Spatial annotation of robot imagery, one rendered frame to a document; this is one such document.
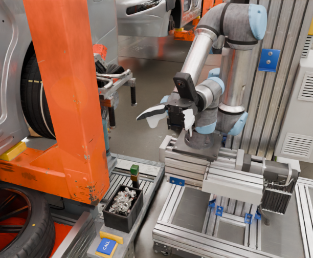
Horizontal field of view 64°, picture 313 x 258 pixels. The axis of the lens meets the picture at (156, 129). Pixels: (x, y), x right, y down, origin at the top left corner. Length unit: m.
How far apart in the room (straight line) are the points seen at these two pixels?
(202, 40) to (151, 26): 3.13
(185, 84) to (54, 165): 0.91
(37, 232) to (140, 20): 3.31
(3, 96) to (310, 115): 1.49
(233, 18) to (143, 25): 3.14
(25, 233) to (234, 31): 1.27
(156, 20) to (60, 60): 3.21
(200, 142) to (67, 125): 0.62
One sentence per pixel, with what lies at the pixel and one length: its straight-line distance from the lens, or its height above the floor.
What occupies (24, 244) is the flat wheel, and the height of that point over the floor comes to 0.50.
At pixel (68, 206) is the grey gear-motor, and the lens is 1.92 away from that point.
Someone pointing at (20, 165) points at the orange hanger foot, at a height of 0.68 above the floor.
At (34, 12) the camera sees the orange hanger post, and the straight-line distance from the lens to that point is 1.05.
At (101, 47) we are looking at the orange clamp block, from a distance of 1.82.
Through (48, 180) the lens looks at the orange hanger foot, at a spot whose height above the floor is 0.62.
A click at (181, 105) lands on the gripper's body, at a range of 0.70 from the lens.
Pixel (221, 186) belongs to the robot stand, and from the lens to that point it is 1.23.
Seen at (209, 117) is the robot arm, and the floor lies 1.13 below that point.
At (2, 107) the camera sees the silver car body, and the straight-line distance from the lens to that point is 1.53.
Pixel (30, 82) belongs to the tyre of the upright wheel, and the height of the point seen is 1.03.
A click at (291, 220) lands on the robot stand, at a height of 0.21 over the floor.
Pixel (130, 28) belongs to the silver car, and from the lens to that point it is 4.12.
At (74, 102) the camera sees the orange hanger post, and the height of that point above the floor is 1.11.
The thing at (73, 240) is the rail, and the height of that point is 0.37.
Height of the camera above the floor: 1.54
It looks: 31 degrees down
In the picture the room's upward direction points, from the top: straight up
